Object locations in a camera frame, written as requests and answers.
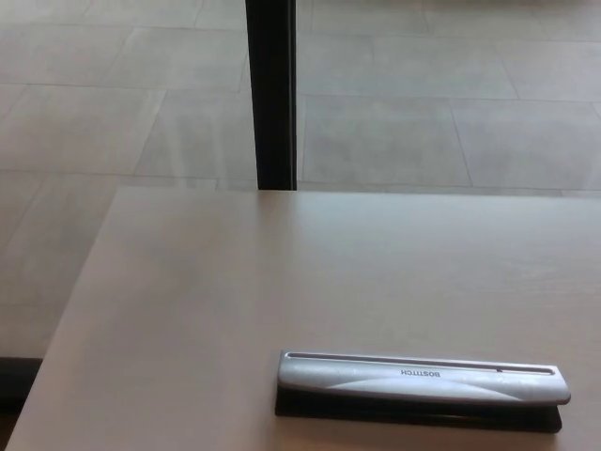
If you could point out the silver Bostitch hole punch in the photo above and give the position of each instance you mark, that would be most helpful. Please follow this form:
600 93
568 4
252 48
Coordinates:
418 383

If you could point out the black floor baseboard strip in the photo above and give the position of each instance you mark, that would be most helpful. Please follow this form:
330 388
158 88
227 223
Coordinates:
16 385

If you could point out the black vertical post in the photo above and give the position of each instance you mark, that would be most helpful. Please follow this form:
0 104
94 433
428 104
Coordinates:
271 94

